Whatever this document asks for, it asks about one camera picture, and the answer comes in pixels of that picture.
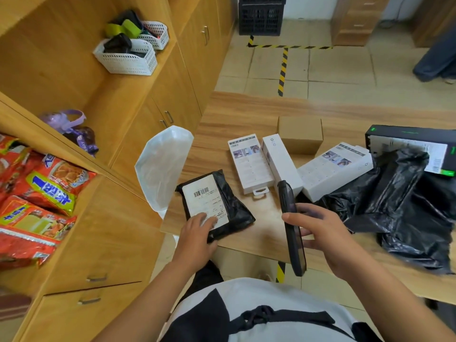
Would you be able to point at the person's right hand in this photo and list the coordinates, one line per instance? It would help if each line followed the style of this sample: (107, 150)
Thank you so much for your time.
(331, 242)

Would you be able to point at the person's left hand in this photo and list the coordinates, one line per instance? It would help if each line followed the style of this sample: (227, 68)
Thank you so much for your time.
(194, 245)

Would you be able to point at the black labelled parcel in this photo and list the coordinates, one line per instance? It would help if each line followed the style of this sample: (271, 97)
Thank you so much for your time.
(235, 210)

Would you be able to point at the black handheld scanner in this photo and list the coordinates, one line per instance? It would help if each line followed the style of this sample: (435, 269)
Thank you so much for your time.
(286, 199)

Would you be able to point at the white product box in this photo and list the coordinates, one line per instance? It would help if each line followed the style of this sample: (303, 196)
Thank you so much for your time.
(249, 163)
(331, 172)
(281, 160)

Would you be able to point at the pile of black poly bags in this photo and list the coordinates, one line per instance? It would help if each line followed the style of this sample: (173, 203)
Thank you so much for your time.
(402, 210)

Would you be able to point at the white woven sack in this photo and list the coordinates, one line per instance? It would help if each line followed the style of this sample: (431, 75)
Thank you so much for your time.
(160, 167)

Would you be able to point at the plain cardboard box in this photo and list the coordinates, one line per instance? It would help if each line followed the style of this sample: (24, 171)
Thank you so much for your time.
(301, 135)

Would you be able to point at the black box green marks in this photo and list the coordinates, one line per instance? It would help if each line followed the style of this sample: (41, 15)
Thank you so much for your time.
(409, 133)

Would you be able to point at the person's right forearm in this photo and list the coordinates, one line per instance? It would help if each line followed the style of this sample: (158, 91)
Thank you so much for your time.
(399, 306)

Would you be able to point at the person's left forearm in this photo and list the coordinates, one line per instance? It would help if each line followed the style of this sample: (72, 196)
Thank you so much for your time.
(149, 306)

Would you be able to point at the person's black trousers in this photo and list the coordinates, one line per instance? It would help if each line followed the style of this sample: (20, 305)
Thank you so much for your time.
(203, 284)

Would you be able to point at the person's white black shirt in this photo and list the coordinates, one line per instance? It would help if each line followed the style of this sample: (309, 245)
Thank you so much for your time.
(285, 295)

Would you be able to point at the short yellow black hazard tape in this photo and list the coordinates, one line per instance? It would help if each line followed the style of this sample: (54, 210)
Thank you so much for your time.
(280, 272)

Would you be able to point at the pile of red snack packets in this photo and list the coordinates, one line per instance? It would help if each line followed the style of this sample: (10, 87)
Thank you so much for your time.
(42, 195)

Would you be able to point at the long yellow black hazard tape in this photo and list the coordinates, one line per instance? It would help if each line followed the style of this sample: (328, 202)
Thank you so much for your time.
(283, 67)

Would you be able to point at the purple plastic toy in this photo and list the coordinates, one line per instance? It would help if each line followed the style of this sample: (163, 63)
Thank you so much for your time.
(62, 121)

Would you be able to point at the cardboard carton maroon stripe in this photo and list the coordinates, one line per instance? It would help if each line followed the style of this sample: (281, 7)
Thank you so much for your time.
(14, 306)

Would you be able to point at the white plastic basket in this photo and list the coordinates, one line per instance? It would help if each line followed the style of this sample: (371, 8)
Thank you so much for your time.
(158, 35)
(124, 64)

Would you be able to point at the black pouch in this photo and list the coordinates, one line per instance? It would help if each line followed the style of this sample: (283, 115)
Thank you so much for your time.
(117, 42)

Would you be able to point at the wooden drawer cabinet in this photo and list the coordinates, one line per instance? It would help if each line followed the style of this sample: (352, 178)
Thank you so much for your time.
(360, 21)

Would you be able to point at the yellow green fabric roll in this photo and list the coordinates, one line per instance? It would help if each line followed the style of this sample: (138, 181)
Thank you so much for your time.
(132, 29)
(113, 30)

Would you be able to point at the yellow wooden cabinet unit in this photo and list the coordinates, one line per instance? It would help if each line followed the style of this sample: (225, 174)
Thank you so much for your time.
(53, 60)

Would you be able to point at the black plastic crate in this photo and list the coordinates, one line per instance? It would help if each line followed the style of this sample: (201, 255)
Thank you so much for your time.
(262, 15)

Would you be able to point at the black fabric item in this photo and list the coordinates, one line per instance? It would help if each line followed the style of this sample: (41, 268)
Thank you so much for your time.
(128, 15)

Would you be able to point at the plain wooden cabinet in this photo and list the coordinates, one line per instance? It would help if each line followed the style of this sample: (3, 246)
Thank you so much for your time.
(427, 17)

